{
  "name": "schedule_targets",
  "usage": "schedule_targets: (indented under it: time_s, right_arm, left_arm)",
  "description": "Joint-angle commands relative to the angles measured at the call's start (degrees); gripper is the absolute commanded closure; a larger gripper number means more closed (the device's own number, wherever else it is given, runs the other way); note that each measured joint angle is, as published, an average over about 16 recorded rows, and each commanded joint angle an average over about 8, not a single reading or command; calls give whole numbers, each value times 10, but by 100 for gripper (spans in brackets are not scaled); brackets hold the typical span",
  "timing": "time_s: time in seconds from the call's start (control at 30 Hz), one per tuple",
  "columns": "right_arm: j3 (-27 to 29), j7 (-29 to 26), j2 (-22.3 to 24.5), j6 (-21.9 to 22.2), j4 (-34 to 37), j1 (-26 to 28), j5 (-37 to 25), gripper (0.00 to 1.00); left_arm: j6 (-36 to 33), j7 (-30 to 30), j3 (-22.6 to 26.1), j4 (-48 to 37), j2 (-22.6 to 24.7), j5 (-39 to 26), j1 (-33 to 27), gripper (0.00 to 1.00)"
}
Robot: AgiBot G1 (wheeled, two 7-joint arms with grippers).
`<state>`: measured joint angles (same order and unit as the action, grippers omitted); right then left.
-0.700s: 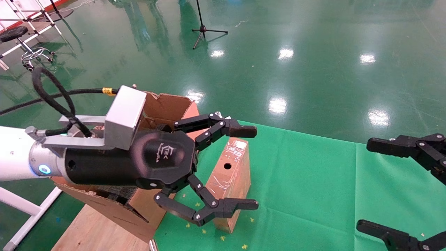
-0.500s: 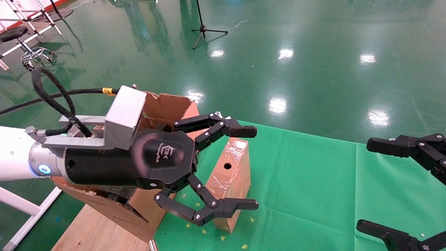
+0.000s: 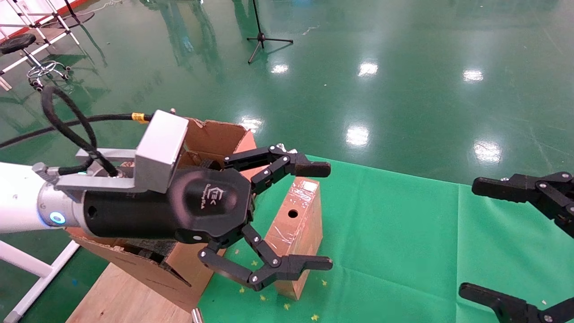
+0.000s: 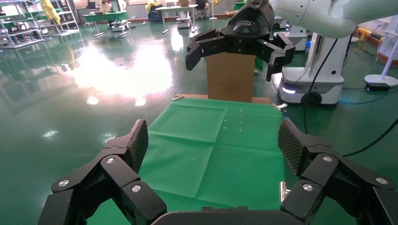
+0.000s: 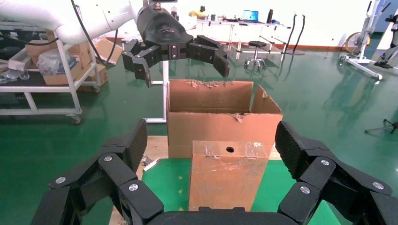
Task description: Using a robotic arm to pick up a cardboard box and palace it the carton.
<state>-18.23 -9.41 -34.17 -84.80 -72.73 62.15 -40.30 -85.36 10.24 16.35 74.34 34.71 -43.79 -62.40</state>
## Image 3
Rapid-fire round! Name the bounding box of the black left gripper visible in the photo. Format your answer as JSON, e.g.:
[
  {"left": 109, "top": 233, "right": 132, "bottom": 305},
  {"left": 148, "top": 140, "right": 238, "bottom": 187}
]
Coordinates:
[{"left": 83, "top": 144, "right": 334, "bottom": 292}]

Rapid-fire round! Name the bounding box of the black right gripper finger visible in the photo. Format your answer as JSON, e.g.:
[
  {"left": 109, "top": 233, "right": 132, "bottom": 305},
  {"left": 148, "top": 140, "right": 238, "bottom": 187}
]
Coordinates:
[
  {"left": 471, "top": 171, "right": 574, "bottom": 239},
  {"left": 458, "top": 282, "right": 574, "bottom": 323}
]

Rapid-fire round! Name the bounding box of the small taped cardboard box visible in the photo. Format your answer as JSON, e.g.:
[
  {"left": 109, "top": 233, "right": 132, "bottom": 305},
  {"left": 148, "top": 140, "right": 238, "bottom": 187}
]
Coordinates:
[{"left": 265, "top": 177, "right": 323, "bottom": 301}]

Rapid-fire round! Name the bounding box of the large open cardboard carton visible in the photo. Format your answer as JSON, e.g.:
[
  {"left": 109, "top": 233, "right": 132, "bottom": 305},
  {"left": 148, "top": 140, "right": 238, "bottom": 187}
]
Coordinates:
[{"left": 65, "top": 118, "right": 258, "bottom": 313}]

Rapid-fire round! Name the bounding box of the green table cloth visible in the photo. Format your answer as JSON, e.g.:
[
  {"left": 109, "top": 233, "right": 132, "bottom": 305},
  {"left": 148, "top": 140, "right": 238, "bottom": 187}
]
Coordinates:
[
  {"left": 197, "top": 155, "right": 460, "bottom": 323},
  {"left": 457, "top": 183, "right": 574, "bottom": 323}
]

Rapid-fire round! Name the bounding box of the black tripod stand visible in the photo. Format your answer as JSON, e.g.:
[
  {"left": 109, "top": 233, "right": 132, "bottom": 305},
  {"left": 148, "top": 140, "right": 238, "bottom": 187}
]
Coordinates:
[{"left": 246, "top": 0, "right": 294, "bottom": 64}]

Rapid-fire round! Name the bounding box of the light wooden board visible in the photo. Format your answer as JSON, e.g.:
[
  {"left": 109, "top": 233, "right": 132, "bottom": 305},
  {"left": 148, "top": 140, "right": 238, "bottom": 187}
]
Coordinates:
[{"left": 66, "top": 262, "right": 199, "bottom": 323}]

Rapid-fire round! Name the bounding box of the black round wheeled stool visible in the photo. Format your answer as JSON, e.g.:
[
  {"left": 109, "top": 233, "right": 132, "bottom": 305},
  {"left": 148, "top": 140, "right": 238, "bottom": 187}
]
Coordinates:
[{"left": 0, "top": 33, "right": 72, "bottom": 92}]

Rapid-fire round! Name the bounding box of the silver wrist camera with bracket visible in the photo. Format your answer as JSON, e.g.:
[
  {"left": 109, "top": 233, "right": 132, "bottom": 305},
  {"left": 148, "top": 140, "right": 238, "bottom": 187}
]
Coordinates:
[{"left": 54, "top": 109, "right": 189, "bottom": 194}]

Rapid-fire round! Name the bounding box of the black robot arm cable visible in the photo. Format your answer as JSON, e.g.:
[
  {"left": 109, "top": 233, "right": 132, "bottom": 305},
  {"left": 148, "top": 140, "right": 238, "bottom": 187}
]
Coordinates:
[{"left": 0, "top": 85, "right": 155, "bottom": 178}]

